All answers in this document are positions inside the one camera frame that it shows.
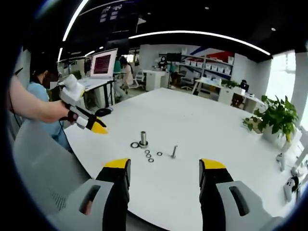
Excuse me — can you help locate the white office chair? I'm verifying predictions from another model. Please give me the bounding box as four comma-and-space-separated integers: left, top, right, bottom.
133, 69, 146, 91

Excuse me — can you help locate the black computer mouse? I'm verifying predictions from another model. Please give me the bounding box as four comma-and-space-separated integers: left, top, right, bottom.
95, 108, 113, 117

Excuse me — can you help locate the person's left hand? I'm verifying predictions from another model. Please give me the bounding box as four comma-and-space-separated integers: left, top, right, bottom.
40, 100, 73, 124

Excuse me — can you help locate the person's blue shirt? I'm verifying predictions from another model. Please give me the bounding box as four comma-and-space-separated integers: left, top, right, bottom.
26, 64, 73, 154

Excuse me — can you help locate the potted green plant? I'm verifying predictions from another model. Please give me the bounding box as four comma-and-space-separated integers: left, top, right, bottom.
242, 95, 299, 142

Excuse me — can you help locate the computer monitor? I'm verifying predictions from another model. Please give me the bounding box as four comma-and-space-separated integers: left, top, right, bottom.
90, 48, 119, 80

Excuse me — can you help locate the grey mesh office chair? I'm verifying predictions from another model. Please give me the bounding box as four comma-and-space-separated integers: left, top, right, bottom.
13, 117, 97, 215

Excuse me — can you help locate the storage shelf with white bins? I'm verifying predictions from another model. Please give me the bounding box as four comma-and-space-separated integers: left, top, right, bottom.
180, 48, 235, 80

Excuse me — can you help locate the white desk by shelf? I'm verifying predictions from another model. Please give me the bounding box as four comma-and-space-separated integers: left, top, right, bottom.
192, 78, 265, 109

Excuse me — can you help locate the window with blinds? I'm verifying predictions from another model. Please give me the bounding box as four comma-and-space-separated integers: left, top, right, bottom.
267, 52, 295, 106

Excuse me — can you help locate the white game controller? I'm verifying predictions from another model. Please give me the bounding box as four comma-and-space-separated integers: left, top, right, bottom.
283, 177, 301, 202
275, 153, 287, 171

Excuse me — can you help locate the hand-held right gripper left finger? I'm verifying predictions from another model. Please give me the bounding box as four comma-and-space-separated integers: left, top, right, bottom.
46, 157, 132, 231

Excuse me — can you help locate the thin steel threaded stud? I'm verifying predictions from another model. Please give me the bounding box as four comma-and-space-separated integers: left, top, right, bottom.
170, 144, 179, 160

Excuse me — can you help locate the thick steel threaded stud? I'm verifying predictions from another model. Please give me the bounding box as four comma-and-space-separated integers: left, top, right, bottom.
139, 130, 149, 148

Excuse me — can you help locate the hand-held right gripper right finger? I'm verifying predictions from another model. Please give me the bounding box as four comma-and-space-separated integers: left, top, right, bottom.
198, 157, 286, 231

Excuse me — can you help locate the monitor desk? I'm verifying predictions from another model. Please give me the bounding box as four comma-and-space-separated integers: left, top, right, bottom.
77, 78, 116, 109

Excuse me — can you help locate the ceiling light strip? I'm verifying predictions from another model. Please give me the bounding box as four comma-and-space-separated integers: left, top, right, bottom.
63, 0, 90, 41
128, 30, 272, 57

